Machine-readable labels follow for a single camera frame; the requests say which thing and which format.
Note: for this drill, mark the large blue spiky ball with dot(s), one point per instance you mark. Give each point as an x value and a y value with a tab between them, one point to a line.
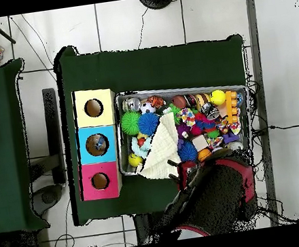
149	123

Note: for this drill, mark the green spiky ball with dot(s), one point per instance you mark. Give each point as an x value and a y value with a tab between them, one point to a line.
131	123

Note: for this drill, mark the yellow smiley ball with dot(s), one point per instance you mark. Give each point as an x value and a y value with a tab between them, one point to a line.
135	160

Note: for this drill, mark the red robot arm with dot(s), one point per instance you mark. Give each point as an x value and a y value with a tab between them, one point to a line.
215	199

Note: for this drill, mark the clear mesh bin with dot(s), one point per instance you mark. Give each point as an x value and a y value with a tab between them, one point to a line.
188	87

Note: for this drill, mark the small soccer ball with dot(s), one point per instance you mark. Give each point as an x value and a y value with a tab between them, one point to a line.
147	108

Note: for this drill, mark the mint green cloth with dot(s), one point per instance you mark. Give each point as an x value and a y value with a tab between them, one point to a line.
143	143

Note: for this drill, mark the colourful patterned cloth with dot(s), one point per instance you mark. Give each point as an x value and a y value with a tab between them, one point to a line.
187	117

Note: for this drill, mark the small blue spiky ball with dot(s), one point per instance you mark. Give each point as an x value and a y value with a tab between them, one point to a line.
187	151

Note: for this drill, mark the plain wooden cube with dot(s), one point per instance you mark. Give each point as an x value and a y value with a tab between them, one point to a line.
200	143

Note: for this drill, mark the wooden box with three holes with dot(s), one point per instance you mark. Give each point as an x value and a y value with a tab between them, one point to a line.
112	170

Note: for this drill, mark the yellow tennis ball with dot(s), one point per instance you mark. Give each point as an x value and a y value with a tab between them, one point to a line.
218	97

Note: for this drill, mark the grey metal strip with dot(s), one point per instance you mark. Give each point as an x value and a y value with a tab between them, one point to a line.
256	45

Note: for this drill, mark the crushed clear plastic bottle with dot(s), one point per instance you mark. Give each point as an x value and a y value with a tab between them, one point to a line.
100	144

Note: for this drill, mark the green furry googly-eyed toy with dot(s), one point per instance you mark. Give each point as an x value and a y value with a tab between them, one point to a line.
176	111

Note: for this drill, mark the black rod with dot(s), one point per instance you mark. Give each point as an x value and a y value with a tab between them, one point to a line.
0	32

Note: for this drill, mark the dark green side table cloth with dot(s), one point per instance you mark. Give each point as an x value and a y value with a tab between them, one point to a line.
3	136

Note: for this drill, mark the cream knitted cloth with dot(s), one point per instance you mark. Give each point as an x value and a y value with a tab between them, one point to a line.
164	151

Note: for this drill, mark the black round base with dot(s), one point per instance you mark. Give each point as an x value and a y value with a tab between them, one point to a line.
157	0

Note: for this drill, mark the orange toy brick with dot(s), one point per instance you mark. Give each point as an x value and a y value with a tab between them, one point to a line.
231	104

